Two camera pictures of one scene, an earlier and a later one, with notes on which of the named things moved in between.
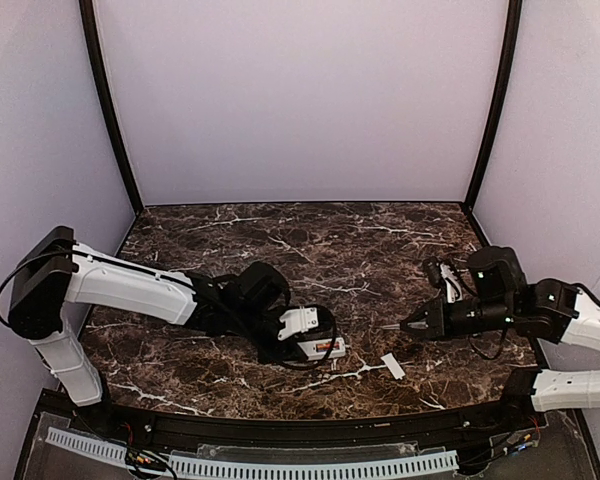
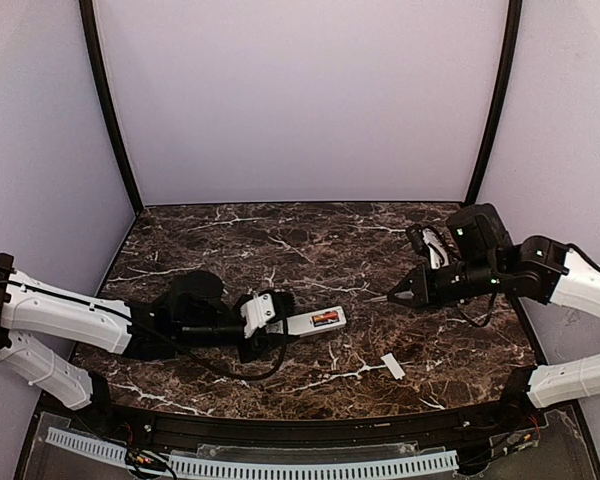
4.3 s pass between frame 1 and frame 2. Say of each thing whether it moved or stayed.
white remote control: moved
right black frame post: stayed
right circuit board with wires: stayed
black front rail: stayed
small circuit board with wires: stayed
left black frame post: stayed
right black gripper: moved
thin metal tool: moved
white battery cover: stayed
